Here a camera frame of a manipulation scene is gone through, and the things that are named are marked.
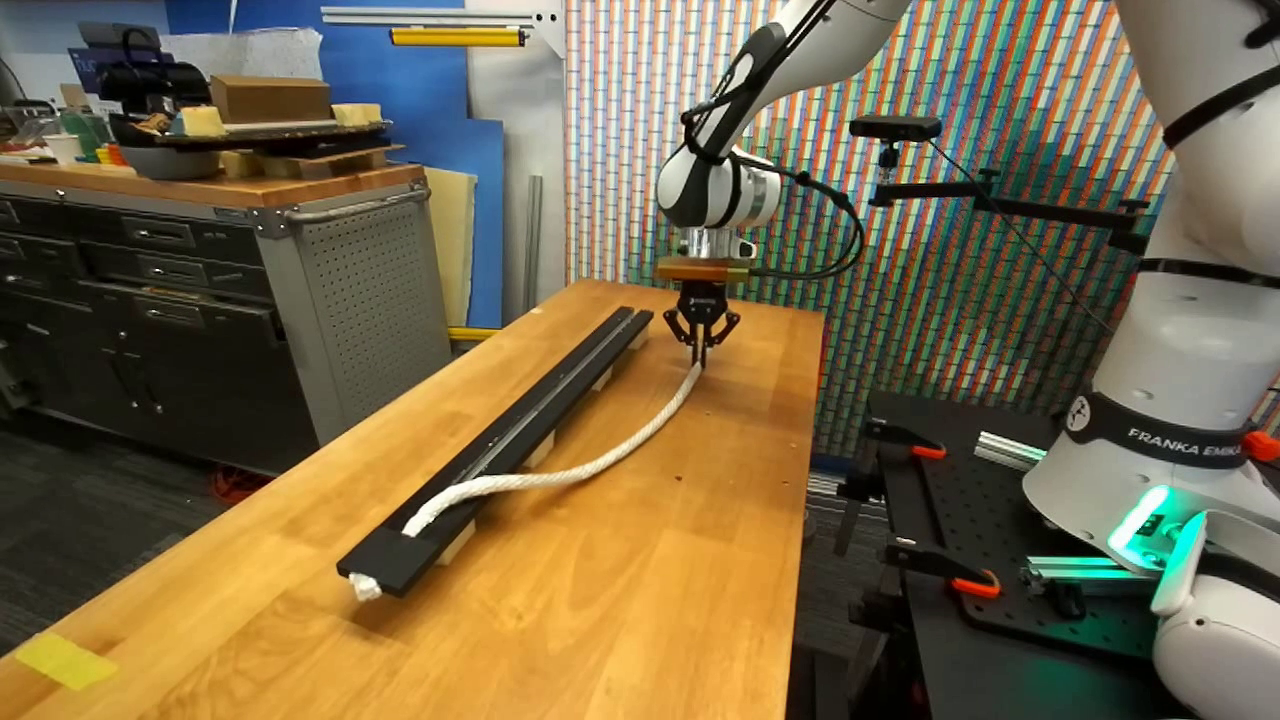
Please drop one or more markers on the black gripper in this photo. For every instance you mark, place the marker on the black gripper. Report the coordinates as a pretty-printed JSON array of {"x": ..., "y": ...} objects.
[{"x": 701, "y": 299}]

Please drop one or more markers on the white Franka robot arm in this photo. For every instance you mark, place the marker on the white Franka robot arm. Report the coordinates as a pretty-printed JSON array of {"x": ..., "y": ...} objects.
[{"x": 1202, "y": 335}]

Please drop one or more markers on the striped iridescent backdrop panel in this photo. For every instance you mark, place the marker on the striped iridescent backdrop panel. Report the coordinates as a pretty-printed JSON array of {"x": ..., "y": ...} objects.
[{"x": 963, "y": 335}]

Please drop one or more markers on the beige foam board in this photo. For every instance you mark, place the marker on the beige foam board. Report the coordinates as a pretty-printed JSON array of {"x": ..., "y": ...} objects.
[{"x": 454, "y": 245}]

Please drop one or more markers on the silver aluminium bar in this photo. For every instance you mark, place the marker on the silver aluminium bar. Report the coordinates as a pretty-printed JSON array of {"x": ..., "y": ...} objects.
[
  {"x": 1082, "y": 569},
  {"x": 1011, "y": 451}
]

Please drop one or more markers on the grey perforated tool cabinet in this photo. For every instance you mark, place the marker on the grey perforated tool cabinet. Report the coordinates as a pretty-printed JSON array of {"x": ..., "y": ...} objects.
[{"x": 360, "y": 306}]

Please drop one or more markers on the blue board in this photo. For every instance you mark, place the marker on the blue board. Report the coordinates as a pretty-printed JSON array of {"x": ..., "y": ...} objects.
[{"x": 412, "y": 107}]

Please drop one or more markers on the yellow bar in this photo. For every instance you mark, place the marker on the yellow bar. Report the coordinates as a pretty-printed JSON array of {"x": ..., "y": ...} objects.
[{"x": 457, "y": 37}]

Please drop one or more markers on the yellow foam block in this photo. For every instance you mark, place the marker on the yellow foam block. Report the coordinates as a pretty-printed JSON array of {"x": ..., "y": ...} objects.
[
  {"x": 356, "y": 118},
  {"x": 202, "y": 121}
]

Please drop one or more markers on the light wooden support block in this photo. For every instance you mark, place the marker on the light wooden support block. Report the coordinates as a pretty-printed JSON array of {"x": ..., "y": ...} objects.
[{"x": 360, "y": 588}]

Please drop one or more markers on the wooden plank stack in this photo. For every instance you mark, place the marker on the wooden plank stack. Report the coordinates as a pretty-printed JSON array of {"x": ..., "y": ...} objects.
[{"x": 304, "y": 161}]

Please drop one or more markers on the wooden box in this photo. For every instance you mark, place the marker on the wooden box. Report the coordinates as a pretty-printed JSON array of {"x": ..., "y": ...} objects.
[{"x": 274, "y": 100}]

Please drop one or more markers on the yellow tape patch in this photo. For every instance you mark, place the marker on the yellow tape patch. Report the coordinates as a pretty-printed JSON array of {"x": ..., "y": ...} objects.
[{"x": 65, "y": 661}]

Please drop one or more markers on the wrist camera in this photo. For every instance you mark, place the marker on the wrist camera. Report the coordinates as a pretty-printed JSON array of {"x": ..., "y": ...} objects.
[{"x": 701, "y": 269}]

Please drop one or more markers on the black groove rail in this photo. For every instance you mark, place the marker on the black groove rail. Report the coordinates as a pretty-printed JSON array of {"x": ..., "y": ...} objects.
[{"x": 534, "y": 412}]

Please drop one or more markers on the black stereo camera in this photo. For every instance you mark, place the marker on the black stereo camera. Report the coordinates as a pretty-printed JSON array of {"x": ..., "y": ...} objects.
[{"x": 897, "y": 131}]

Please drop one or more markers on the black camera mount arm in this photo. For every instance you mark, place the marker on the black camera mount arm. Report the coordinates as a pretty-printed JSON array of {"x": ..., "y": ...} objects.
[{"x": 1014, "y": 202}]

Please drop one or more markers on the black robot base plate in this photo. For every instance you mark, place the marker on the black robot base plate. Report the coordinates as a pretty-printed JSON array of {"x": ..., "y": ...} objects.
[{"x": 1014, "y": 655}]

